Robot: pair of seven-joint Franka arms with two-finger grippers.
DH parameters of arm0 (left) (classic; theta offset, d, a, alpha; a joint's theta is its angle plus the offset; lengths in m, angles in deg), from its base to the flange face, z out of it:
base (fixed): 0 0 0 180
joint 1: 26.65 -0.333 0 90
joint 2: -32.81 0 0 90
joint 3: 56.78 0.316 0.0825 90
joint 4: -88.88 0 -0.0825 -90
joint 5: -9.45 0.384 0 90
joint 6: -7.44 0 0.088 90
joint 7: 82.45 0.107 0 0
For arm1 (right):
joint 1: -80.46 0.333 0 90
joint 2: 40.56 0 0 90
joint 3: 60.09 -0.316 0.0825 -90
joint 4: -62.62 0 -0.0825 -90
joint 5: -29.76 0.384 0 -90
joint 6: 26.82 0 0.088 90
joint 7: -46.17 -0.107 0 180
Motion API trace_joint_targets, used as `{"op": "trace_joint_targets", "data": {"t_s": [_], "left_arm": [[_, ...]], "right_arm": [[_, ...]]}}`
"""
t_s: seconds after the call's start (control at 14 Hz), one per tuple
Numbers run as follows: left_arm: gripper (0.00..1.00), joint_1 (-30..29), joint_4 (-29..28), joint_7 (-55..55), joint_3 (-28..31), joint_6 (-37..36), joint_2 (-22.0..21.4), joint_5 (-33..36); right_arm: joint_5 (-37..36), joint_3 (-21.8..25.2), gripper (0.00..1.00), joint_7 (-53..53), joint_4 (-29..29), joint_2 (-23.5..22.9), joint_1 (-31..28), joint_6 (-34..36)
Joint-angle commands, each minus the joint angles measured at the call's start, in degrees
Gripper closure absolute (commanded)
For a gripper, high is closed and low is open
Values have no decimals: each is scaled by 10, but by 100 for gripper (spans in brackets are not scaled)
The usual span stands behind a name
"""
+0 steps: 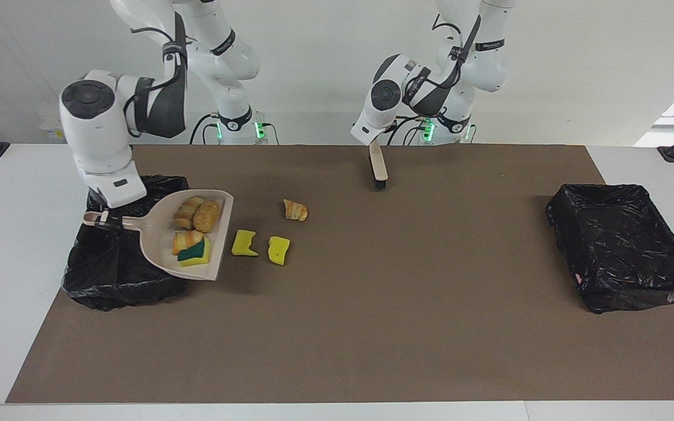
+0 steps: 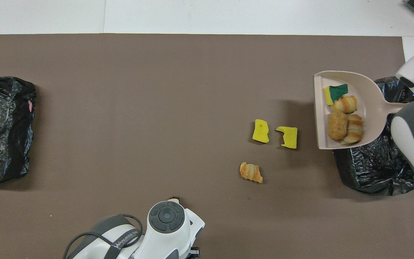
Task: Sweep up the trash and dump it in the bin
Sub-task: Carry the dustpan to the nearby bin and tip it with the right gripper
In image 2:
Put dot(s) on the beige plastic dustpan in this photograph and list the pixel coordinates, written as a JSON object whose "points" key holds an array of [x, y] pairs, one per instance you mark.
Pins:
{"points": [[372, 108]]}

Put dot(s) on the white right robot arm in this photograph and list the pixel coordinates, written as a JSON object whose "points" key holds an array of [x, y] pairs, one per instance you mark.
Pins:
{"points": [[412, 136]]}

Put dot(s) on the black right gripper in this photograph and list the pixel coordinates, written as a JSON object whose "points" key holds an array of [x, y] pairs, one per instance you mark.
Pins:
{"points": [[412, 98]]}

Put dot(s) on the yellow sponge piece with hole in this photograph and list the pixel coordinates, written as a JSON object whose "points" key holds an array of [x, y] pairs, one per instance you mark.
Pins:
{"points": [[261, 131]]}

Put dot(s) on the yellow green sponge piece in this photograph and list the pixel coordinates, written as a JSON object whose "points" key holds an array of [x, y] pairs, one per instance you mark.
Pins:
{"points": [[336, 92]]}

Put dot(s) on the notched yellow sponge piece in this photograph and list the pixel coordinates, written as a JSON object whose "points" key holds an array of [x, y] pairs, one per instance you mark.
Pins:
{"points": [[289, 137]]}

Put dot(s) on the brown table mat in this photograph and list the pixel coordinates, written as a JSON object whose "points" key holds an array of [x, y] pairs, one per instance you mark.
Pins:
{"points": [[120, 108]]}

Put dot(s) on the brown bread roll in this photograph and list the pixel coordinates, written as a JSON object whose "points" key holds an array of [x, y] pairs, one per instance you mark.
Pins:
{"points": [[337, 125]]}

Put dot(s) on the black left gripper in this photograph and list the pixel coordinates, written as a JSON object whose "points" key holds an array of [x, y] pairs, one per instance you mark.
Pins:
{"points": [[194, 252]]}

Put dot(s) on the small pink scrap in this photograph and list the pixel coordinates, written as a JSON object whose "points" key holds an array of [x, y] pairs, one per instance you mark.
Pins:
{"points": [[30, 106]]}

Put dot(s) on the golden croissant piece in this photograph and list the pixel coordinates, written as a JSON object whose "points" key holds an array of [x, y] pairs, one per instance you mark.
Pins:
{"points": [[354, 131], [345, 104], [251, 172]]}

